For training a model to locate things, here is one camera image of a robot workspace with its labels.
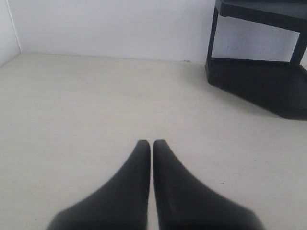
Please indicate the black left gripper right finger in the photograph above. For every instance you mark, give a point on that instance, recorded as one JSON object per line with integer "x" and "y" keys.
{"x": 185, "y": 203}

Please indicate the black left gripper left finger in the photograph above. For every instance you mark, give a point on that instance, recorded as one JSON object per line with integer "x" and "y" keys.
{"x": 120, "y": 204}

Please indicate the black two-tier metal rack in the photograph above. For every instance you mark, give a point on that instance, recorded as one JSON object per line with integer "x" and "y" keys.
{"x": 279, "y": 87}

